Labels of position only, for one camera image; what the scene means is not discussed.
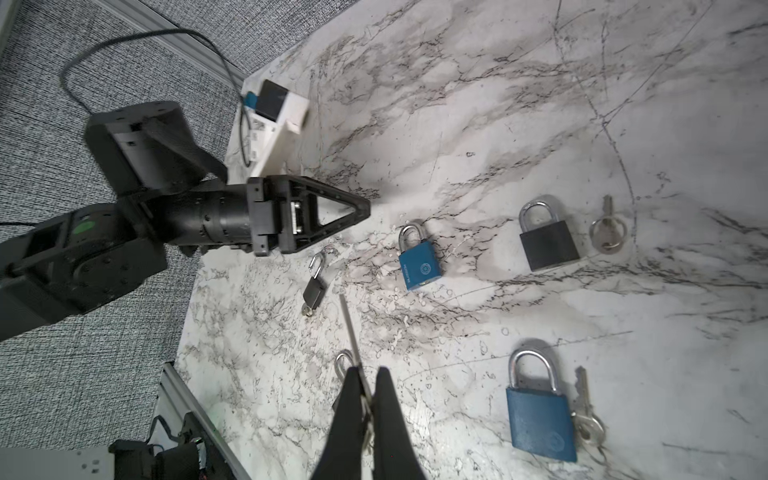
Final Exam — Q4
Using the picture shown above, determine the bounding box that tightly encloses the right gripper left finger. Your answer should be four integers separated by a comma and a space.
311, 367, 367, 480

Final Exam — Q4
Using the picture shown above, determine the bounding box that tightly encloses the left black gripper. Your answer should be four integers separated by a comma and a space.
245, 175, 371, 257

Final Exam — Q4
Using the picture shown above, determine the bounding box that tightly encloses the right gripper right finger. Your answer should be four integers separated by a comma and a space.
373, 367, 425, 480

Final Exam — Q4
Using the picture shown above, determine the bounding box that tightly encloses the small black padlock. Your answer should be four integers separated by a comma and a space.
301, 252, 326, 317
519, 199, 581, 272

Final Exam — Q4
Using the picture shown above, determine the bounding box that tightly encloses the blue padlock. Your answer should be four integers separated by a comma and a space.
398, 223, 442, 291
506, 348, 577, 463

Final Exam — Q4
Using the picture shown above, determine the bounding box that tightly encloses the small silver key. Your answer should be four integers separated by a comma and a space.
589, 195, 628, 255

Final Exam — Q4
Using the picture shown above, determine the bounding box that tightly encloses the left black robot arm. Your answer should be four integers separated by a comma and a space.
1, 101, 371, 340

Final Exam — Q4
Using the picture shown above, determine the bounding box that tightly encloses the silver key beside blue padlock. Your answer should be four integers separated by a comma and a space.
571, 366, 606, 447

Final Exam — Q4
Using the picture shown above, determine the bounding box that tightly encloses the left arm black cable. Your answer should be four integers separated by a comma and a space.
58, 28, 253, 169

